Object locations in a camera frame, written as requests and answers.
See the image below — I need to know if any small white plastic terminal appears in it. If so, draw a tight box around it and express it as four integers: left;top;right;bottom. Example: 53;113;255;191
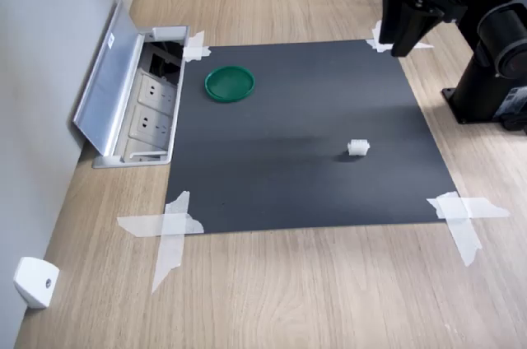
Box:
347;138;371;158

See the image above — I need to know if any round green lid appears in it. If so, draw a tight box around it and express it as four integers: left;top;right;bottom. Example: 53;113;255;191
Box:
203;65;256;105

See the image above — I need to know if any white tape cross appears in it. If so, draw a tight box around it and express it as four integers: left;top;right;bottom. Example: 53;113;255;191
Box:
117;190;206;295
427;191;511;268
366;19;435;54
182;30;212;63

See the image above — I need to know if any dark grey mat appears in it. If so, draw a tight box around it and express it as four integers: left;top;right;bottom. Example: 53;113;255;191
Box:
164;39;459;235

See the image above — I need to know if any white power socket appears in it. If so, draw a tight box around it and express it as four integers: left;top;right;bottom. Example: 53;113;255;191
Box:
128;105;173;140
135;72;178;114

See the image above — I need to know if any silver cable duct lid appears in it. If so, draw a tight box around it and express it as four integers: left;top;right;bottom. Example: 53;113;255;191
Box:
72;0;146;158

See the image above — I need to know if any silver cable duct box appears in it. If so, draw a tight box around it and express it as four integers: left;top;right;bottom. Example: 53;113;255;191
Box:
92;26;192;170

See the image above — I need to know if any small white bracket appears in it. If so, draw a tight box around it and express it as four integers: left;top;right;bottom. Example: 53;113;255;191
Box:
12;257;61;309

